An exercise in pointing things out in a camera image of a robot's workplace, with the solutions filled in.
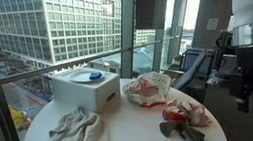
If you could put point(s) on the green plush toy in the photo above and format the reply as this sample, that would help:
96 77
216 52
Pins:
194 136

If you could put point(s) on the blue screen monitor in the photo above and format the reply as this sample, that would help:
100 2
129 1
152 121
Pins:
207 62

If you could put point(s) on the grey slanted panel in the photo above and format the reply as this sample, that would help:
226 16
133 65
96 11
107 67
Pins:
188 71

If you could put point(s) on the white paper notice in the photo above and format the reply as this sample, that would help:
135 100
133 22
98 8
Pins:
212 24

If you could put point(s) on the white red plastic bag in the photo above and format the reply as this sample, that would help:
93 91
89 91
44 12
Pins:
147 89

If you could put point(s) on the dark roller blind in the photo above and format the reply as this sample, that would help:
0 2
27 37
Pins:
149 5

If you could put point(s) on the blue round lid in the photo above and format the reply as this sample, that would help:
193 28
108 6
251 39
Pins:
95 75

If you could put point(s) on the white storage box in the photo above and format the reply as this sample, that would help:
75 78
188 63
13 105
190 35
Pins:
82 94

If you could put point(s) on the white plate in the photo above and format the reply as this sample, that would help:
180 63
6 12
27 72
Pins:
80 76

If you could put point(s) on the grey towel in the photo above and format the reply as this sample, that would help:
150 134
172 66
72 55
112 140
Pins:
80 132

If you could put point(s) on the metal window handrail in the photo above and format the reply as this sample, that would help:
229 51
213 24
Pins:
67 63

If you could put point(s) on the glass office building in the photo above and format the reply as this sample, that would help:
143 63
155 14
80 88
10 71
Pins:
47 14

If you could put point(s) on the grey window post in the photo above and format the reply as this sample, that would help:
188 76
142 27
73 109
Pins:
127 30

